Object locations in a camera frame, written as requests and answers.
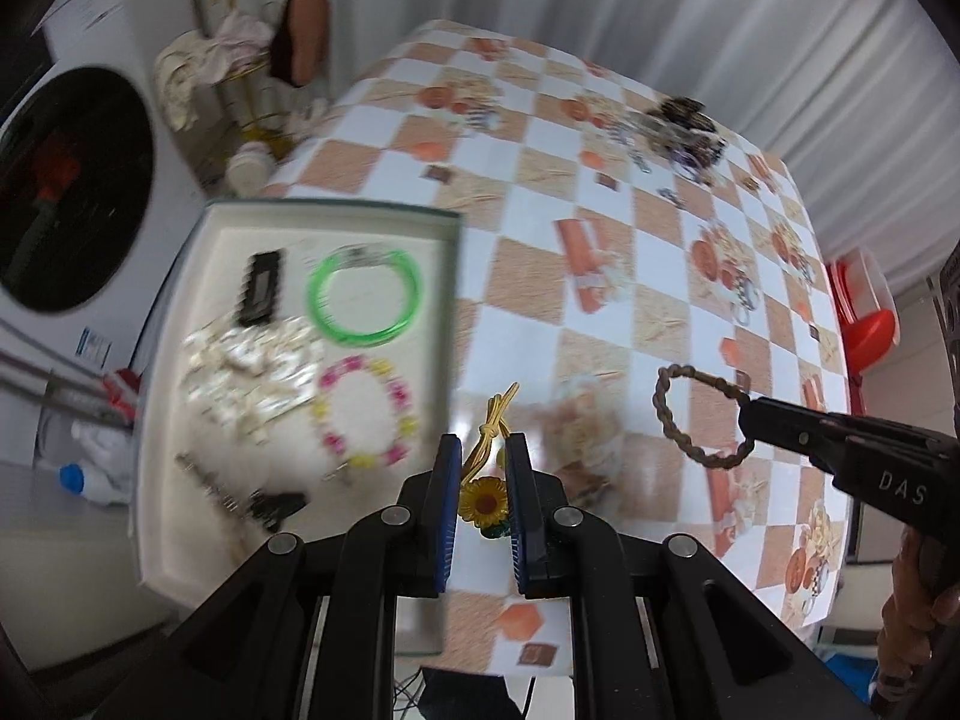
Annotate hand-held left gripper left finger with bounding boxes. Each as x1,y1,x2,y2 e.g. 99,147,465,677
127,433,464,720

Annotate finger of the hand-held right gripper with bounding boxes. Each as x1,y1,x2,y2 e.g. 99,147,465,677
736,394,850,478

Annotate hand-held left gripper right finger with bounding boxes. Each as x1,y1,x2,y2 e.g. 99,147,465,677
504,432,849,720

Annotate yellow sunflower hair tie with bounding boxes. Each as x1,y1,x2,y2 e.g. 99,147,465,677
457,382,523,542

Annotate pink yellow bead bracelet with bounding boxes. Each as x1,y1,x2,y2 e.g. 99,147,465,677
310,355,418,470

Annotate brown braided bracelet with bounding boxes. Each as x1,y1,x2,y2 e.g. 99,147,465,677
653,361,755,470

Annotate black claw hair clip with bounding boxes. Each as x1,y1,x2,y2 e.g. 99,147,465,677
243,489,309,530

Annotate black beaded hair clip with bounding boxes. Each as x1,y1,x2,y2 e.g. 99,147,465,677
235,250,290,328

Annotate white tray with grey rim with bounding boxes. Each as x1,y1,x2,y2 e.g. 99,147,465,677
127,197,463,654

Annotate pile of mixed jewelry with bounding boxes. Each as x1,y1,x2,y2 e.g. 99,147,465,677
607,94,728,189

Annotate person's right hand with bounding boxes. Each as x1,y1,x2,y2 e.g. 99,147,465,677
873,524,960,707

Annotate red plastic stool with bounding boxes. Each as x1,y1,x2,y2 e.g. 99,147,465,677
835,307,902,377

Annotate red and white plastic box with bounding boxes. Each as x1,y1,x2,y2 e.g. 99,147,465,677
824,250,898,324

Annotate blue plastic stool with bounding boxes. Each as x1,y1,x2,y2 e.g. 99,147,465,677
814,649,883,703

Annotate checkered printed tablecloth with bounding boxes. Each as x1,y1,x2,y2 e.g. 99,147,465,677
259,19,853,680

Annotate green bangle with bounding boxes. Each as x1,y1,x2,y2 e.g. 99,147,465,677
305,245,423,350

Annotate blue cap plastic bottle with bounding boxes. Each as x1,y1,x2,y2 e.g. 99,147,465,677
58,460,137,508

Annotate white plastic jar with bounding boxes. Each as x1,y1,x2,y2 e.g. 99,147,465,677
224,145,275,193

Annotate brown handbag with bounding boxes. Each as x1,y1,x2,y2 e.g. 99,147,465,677
269,0,332,88

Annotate white washing machine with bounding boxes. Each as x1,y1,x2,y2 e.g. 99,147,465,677
0,15,212,392

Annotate cream cloth bag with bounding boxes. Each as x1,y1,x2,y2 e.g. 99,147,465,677
153,10,275,129

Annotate white shell bracelet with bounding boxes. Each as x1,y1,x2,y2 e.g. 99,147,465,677
179,314,326,440

